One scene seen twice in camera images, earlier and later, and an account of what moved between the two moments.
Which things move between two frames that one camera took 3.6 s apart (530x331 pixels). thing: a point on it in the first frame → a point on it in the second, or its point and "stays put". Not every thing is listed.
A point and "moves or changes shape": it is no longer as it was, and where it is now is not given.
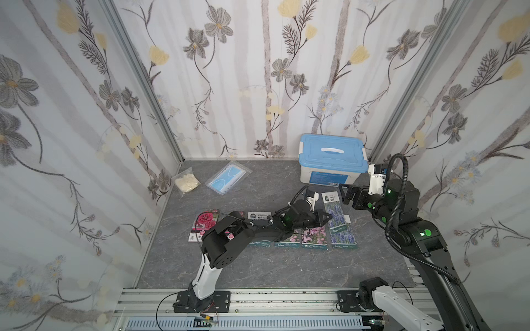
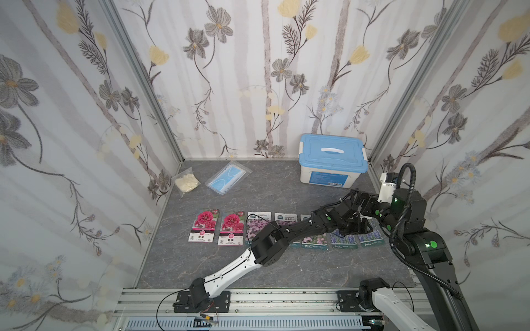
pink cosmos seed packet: (315, 237) stays put
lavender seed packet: (344, 239) stays put
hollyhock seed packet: (204, 221) stays put
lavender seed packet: (337, 224) moves or changes shape
